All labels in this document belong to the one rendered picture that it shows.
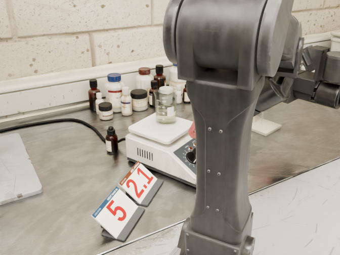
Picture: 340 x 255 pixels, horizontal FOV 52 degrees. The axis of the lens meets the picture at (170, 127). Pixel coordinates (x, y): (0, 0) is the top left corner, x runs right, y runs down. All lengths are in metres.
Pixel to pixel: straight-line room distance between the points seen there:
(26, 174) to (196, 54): 0.61
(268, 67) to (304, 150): 0.68
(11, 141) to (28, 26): 0.35
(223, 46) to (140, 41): 0.98
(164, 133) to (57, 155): 0.29
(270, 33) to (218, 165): 0.14
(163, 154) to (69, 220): 0.23
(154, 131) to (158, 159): 0.06
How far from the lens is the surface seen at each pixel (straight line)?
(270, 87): 0.56
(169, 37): 0.30
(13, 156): 0.92
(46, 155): 0.92
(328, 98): 0.88
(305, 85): 0.89
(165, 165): 0.77
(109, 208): 0.66
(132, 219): 0.67
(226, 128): 0.32
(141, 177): 0.74
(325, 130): 1.08
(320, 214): 0.74
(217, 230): 0.41
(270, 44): 0.27
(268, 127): 1.02
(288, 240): 0.67
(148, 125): 0.81
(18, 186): 0.80
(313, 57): 0.89
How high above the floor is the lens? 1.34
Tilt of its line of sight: 26 degrees down
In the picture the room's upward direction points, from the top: straight up
